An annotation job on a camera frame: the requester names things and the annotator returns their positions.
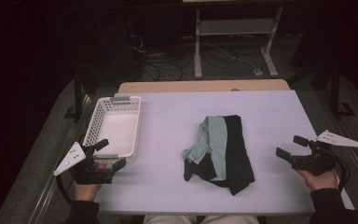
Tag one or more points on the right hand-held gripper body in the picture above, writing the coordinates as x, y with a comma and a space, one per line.
318, 163

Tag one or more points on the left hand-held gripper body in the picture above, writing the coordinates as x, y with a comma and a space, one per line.
87, 175

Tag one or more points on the white perforated plastic basket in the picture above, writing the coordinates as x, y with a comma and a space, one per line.
118, 129

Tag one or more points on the teal and black garment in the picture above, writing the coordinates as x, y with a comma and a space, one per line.
233, 149

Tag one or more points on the person's left hand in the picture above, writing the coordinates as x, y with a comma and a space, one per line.
86, 191

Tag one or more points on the person's right hand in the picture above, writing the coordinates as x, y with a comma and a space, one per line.
321, 181

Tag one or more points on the black floor stand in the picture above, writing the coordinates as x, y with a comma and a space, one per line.
78, 102
335, 93

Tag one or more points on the white power plug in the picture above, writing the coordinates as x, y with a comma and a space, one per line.
258, 72

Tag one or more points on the wooden table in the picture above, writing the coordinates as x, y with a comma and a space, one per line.
199, 86

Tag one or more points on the grey metal stand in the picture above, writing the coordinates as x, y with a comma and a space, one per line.
236, 27

